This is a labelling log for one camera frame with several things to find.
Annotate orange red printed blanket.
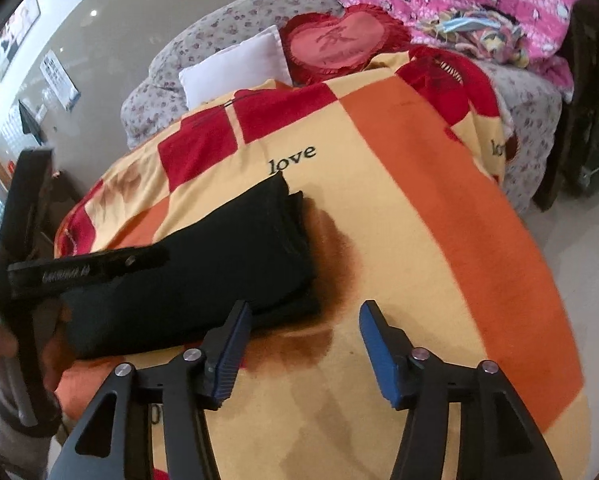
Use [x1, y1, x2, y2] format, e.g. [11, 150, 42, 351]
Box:
[50, 47, 593, 480]

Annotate dark wooden table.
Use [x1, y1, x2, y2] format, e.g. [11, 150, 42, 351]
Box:
[34, 167, 88, 246]

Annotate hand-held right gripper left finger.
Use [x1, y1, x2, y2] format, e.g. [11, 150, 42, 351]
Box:
[47, 300, 253, 480]

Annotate multicolour crumpled cloth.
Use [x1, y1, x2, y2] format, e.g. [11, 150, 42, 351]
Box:
[417, 7, 535, 66]

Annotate black pants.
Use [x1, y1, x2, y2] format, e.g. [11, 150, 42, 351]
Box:
[54, 172, 323, 361]

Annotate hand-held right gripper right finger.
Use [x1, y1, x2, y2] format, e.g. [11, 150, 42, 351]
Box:
[358, 300, 563, 480]

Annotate red heart cushion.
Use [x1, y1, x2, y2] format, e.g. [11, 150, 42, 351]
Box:
[278, 2, 413, 86]

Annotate wall calendar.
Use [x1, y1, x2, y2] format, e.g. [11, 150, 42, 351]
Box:
[38, 50, 80, 111]

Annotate black hanging cloth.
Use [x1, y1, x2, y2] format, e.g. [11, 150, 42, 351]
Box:
[18, 100, 45, 143]

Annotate dark wooden cabinet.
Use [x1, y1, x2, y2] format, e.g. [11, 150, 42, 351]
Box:
[532, 0, 599, 213]

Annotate framed wall picture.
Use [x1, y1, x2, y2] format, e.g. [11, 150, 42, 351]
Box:
[0, 0, 43, 81]

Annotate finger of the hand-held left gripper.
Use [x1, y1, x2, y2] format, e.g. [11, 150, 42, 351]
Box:
[7, 246, 170, 306]

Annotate white pillow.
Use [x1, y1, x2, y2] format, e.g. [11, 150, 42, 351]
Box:
[178, 25, 293, 108]

